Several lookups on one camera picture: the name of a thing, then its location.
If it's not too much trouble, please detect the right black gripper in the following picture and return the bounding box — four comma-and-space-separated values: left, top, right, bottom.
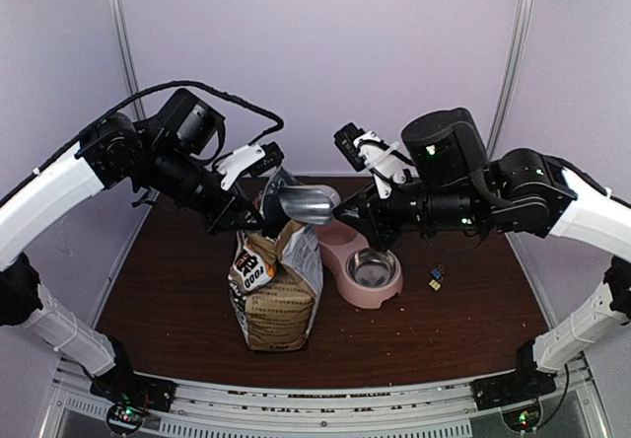
332, 168, 486, 253

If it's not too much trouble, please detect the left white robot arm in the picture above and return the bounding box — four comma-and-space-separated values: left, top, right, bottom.
1, 81, 282, 402

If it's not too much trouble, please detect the pink double pet bowl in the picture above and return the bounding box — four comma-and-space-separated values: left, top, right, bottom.
315, 221, 404, 310

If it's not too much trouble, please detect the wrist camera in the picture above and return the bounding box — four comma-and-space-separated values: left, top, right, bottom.
333, 123, 413, 199
213, 142, 284, 191

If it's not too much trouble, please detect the right aluminium frame post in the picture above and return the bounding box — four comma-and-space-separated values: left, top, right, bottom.
486, 0, 534, 157

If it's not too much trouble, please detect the dog food bag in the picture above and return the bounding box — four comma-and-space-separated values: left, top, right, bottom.
227, 168, 323, 352

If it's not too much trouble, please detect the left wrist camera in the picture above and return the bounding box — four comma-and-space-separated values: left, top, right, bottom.
213, 142, 284, 191

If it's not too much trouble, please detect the metal food scoop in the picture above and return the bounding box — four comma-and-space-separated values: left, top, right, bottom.
279, 184, 341, 225

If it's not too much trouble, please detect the left aluminium frame post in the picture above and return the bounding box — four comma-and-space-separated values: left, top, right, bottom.
108, 0, 140, 96

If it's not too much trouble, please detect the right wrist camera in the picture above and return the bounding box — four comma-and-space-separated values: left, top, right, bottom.
333, 123, 413, 199

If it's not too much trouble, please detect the gold binder clip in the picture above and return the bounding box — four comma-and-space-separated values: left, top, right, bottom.
429, 280, 442, 291

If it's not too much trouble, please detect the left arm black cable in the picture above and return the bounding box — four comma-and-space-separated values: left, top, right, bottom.
0, 80, 286, 202

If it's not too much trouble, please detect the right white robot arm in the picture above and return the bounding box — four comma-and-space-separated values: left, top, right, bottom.
334, 108, 630, 401

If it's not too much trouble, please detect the aluminium frame post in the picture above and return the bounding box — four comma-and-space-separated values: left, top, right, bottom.
486, 0, 534, 157
108, 0, 140, 96

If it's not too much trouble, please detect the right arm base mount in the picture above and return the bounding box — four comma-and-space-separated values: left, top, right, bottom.
470, 363, 557, 435

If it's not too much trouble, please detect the blue binder clip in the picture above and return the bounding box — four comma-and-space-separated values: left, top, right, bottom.
431, 265, 444, 281

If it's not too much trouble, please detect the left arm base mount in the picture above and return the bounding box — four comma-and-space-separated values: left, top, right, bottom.
90, 375, 176, 436

